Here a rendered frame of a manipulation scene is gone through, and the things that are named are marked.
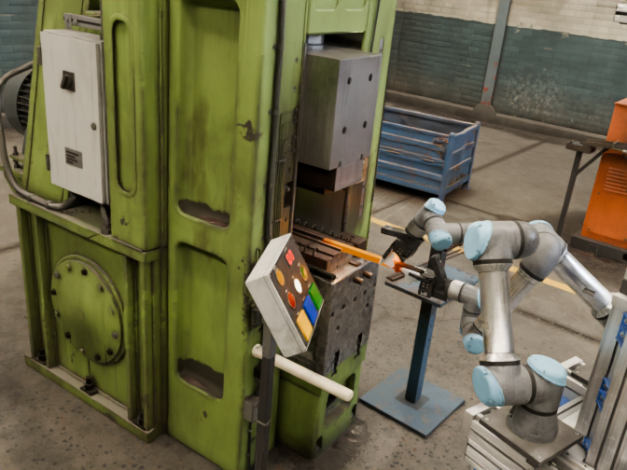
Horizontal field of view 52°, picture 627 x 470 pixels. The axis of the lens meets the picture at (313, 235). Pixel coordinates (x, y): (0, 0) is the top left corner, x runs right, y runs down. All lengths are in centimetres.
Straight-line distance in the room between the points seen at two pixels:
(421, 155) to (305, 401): 385
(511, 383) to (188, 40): 158
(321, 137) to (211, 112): 41
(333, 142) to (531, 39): 801
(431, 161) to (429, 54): 483
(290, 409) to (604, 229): 366
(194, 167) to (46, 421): 147
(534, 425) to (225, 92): 149
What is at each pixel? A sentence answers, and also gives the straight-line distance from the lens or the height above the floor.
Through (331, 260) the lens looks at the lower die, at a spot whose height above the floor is 97.
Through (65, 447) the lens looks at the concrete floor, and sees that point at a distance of 318.
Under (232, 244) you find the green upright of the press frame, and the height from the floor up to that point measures 108.
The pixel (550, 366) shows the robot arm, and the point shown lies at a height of 105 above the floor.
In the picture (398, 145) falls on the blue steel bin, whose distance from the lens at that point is 640.
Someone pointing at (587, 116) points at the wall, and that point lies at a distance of 1000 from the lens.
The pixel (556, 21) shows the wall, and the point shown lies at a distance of 1008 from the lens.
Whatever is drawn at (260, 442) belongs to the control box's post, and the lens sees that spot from 247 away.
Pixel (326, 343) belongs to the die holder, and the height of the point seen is 64.
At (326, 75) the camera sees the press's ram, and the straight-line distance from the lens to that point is 232.
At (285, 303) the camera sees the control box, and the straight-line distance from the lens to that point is 196.
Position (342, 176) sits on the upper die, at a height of 132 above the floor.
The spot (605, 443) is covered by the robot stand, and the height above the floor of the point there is 82.
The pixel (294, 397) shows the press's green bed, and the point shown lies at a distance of 292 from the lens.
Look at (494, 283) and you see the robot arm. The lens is 193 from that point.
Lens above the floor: 206
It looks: 23 degrees down
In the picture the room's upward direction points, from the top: 5 degrees clockwise
